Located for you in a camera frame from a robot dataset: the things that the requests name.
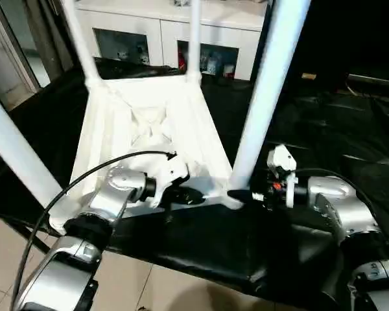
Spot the black cabinet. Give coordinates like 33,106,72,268
265,0,389,85

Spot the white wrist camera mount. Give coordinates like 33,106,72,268
267,144,299,208
150,154,191,208

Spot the grey curtain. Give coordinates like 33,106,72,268
0,0,74,111

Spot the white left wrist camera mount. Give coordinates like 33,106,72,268
150,154,191,208

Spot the black metal stand bar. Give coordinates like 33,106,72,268
19,223,51,255

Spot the black work mat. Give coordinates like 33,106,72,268
0,56,389,311

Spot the white plastic table top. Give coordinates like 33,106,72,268
48,73,247,236

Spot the white glass-door cabinet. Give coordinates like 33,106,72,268
74,0,270,80

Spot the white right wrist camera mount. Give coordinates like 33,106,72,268
267,144,299,208

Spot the white plastic table leg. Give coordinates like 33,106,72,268
0,86,67,208
186,0,204,84
61,0,103,88
228,0,314,198

